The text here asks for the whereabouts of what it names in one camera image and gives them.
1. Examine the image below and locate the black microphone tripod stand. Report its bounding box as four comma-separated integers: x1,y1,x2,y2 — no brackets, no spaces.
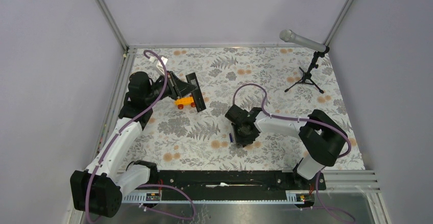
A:
284,46,330,94

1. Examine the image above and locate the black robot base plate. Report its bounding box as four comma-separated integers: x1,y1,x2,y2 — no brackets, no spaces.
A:
139,170,326,198

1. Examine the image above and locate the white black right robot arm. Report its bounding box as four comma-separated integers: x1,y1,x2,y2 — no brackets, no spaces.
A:
225,105,349,189

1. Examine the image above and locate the white slotted cable duct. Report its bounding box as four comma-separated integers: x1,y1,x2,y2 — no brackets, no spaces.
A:
122,188,306,204

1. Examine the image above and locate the black remote control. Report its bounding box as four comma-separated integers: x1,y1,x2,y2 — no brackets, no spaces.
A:
186,72,206,112

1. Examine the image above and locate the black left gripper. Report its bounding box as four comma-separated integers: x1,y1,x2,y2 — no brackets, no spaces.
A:
145,70,197,104

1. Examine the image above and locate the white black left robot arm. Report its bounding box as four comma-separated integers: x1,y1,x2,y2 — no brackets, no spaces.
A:
70,71,201,217

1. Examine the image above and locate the floral patterned table mat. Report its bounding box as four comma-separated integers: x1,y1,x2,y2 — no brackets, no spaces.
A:
120,47,366,171

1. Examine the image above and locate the yellow red toy car block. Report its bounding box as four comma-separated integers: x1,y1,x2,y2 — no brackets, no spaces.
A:
174,95,196,110

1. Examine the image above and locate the grey microphone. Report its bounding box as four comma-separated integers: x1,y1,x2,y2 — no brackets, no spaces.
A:
279,30,329,53

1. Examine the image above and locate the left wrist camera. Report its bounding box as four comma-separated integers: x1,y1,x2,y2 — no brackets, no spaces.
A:
154,56,169,75

